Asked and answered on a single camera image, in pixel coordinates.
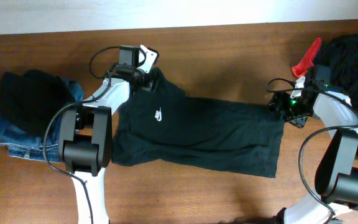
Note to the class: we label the black Nike t-shirt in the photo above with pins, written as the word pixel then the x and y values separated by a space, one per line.
pixel 165 124

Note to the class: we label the folded black garment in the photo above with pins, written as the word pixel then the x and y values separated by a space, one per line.
pixel 30 101

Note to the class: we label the black clothes pile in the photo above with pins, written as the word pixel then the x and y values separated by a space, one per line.
pixel 341 55

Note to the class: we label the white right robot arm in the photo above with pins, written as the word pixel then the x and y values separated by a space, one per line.
pixel 335 190

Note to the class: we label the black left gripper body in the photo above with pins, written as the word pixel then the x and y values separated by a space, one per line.
pixel 146 80

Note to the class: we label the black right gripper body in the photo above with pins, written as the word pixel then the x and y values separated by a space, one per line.
pixel 291 110

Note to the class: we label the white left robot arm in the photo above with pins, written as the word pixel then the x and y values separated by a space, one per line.
pixel 85 142

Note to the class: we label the red garment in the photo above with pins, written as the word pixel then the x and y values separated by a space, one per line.
pixel 306 62

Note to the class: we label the folded blue jeans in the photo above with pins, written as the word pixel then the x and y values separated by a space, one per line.
pixel 24 145

